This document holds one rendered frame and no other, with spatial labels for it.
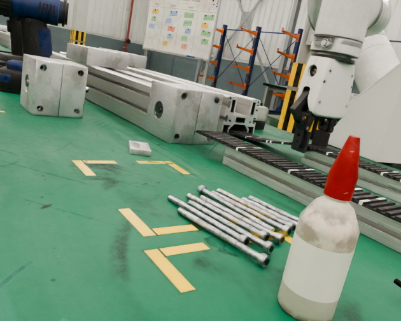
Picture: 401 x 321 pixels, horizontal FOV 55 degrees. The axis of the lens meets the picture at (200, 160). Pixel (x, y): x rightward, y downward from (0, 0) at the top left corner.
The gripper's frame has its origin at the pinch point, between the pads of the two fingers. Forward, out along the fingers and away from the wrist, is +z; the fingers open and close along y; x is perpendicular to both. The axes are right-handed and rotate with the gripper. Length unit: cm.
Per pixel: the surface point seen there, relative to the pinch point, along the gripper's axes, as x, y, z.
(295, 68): 225, 259, -22
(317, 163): -4.1, -2.1, 2.8
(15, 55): 69, -37, -3
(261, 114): 27.4, 14.5, -0.2
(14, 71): 49, -41, -1
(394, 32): 407, 761, -146
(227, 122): 19.5, -3.7, 1.2
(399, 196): -19.0, -2.2, 3.0
